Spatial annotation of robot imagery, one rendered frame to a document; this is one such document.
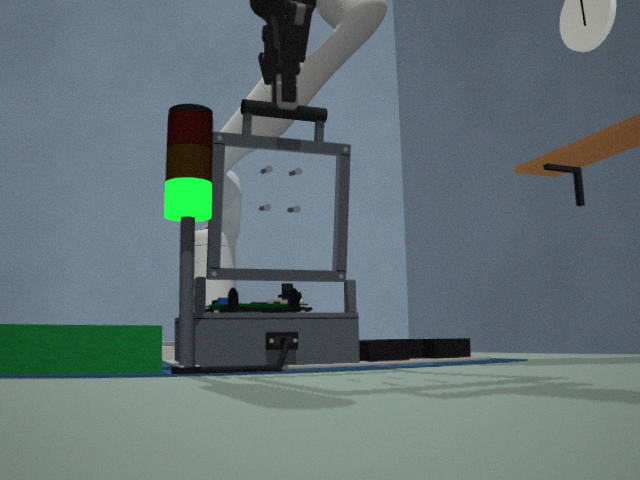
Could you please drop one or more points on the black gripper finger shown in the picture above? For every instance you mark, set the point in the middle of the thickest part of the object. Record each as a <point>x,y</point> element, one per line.
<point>267,63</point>
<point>287,61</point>

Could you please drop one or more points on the green circuit board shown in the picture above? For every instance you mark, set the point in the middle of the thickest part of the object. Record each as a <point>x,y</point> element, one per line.
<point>271,303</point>

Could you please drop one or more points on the green bin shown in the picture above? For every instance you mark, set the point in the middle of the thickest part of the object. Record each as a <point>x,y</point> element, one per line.
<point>80,349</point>

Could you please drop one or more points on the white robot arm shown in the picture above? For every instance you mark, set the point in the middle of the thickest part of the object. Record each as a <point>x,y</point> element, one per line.
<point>354,22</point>

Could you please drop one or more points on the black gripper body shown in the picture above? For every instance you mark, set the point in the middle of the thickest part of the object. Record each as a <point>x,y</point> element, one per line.
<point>263,8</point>

